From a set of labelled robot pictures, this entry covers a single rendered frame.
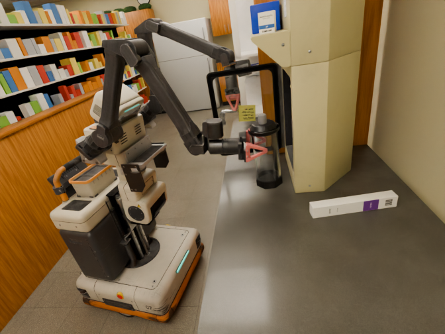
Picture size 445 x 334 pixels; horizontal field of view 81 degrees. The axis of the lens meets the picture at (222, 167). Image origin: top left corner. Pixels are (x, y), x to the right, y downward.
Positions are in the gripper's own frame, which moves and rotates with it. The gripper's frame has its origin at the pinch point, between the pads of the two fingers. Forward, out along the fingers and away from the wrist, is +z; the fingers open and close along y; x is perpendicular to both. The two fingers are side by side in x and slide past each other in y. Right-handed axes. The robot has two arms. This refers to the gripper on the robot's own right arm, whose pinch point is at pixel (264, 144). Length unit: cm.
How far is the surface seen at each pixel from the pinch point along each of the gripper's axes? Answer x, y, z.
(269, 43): -32.7, 0.7, 1.3
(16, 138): 27, 83, -183
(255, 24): -37.8, 19.7, -2.4
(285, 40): -33.1, 0.7, 5.9
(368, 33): -31, 38, 43
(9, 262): 98, 28, -177
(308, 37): -33.5, 0.7, 12.7
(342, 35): -33.0, 5.8, 23.6
